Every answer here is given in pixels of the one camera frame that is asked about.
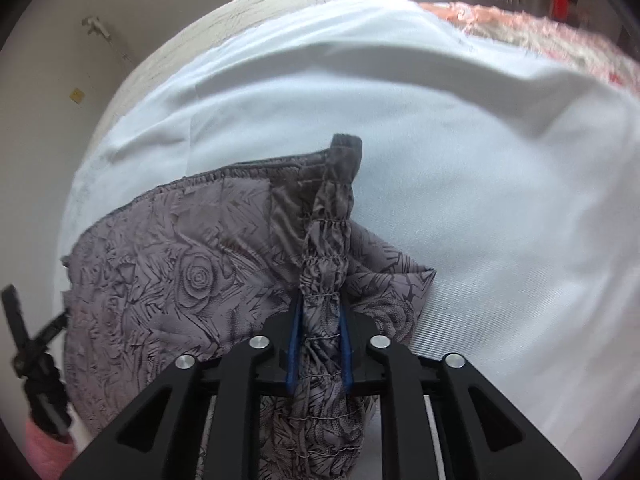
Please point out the grey quilted rose-pattern jacket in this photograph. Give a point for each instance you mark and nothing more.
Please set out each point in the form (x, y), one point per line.
(198, 265)

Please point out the pink checked cloth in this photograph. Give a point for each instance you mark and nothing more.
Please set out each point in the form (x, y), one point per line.
(48, 456)

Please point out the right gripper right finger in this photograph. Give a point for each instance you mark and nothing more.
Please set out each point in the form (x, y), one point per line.
(441, 419)

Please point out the wall pipe fitting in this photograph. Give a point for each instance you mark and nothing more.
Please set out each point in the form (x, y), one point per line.
(95, 26)

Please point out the yellow wall socket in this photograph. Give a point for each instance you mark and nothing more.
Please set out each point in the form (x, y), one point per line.
(77, 96)

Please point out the white embroidered bed sheet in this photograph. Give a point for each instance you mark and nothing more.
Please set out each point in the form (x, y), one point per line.
(516, 178)

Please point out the pink floral quilt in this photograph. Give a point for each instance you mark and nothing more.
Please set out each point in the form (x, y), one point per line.
(587, 52)

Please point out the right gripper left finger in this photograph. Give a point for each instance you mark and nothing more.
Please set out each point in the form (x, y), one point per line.
(199, 419)

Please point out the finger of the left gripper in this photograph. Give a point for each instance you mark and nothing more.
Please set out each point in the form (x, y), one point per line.
(14, 316)

